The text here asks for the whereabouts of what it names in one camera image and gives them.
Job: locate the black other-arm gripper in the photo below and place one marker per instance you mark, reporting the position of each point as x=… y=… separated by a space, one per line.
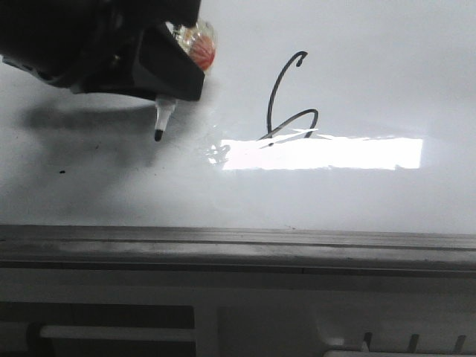
x=111 y=47

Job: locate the white black whiteboard marker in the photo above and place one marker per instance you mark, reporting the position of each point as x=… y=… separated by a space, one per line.
x=165 y=107

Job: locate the white whiteboard surface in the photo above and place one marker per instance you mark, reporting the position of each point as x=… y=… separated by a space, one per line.
x=316 y=115

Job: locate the white marker tray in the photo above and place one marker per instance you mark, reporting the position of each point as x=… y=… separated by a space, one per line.
x=92 y=312

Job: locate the grey aluminium whiteboard frame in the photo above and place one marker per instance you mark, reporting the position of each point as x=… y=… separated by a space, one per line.
x=265 y=248

